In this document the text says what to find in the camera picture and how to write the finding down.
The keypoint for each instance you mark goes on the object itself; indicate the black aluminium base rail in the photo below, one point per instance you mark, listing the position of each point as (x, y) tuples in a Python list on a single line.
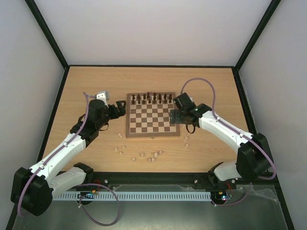
[(197, 180)]

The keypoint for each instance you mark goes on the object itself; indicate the wooden chess board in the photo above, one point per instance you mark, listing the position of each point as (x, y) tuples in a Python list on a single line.
[(150, 120)]

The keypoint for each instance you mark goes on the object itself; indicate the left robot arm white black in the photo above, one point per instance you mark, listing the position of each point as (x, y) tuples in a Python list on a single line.
[(35, 188)]

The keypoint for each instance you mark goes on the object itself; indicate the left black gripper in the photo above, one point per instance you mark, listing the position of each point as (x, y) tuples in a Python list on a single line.
[(116, 114)]

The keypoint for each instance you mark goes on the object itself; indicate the controller board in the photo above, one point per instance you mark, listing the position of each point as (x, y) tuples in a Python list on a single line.
[(221, 195), (87, 195)]

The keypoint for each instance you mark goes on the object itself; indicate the black cage frame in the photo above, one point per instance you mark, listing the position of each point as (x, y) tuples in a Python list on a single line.
[(235, 71)]

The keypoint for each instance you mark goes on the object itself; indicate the white slotted cable duct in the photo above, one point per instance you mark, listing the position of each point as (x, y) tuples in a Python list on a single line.
[(140, 196)]

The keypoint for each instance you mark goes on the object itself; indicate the left controller board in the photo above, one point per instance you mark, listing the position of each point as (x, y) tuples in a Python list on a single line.
[(87, 195)]

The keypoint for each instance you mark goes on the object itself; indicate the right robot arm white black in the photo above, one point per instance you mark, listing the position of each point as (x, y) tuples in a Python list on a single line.
[(253, 154)]

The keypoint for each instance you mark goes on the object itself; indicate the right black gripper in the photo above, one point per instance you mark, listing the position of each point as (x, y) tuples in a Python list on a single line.
[(177, 116)]

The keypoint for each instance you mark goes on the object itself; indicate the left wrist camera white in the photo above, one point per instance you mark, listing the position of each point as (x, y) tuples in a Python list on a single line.
[(103, 95)]

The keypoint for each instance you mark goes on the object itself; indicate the right controller board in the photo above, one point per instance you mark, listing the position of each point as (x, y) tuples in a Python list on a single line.
[(221, 195)]

